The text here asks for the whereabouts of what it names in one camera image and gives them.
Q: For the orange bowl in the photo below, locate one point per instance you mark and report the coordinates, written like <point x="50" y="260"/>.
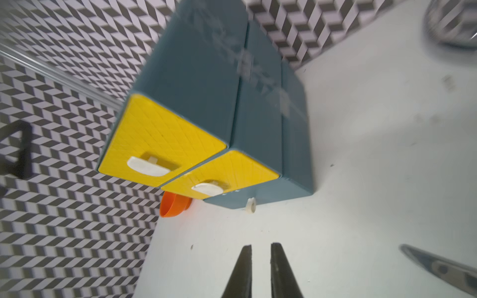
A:
<point x="173" y="204"/>

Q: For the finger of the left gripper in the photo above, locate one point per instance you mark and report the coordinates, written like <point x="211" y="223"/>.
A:
<point x="22" y="167"/>

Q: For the chrome wire glass rack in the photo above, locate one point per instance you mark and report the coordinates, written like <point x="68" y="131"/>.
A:
<point x="452" y="23"/>

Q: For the teal drawer cabinet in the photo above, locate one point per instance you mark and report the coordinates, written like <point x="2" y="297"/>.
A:
<point x="216" y="69"/>

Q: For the green handled knife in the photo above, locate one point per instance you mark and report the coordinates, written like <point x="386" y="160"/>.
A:
<point x="458" y="275"/>

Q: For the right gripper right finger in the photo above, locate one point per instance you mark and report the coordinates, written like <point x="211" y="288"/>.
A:
<point x="283" y="282"/>

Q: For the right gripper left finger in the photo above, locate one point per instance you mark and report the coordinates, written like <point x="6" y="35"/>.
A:
<point x="240" y="281"/>

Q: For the teal bottom drawer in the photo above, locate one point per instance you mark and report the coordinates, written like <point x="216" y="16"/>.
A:
<point x="281" y="189"/>

